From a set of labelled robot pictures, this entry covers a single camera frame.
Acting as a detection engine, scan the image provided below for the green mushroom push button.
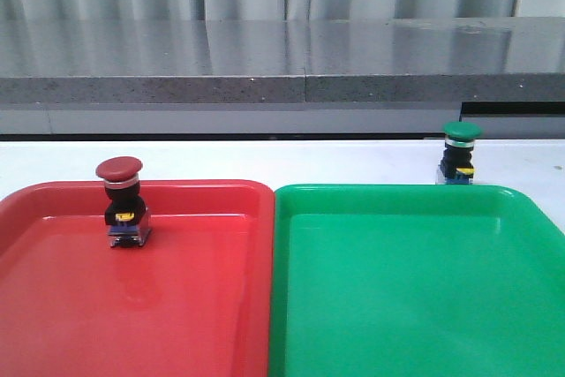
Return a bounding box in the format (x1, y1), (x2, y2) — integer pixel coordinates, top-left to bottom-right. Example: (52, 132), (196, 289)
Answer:
(436, 121), (482, 185)

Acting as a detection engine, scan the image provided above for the red plastic tray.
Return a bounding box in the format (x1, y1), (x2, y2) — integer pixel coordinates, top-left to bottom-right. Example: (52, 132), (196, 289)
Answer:
(1, 180), (274, 376)

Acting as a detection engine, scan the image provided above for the grey granite counter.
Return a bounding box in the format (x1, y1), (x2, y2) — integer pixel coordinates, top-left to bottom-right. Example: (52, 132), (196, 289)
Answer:
(1, 18), (564, 139)

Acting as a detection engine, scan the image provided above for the red mushroom push button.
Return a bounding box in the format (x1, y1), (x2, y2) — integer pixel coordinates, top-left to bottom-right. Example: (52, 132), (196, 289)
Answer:
(95, 156), (151, 248)

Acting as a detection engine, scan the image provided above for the green plastic tray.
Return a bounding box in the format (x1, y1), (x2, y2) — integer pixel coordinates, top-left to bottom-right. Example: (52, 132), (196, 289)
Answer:
(268, 185), (564, 376)

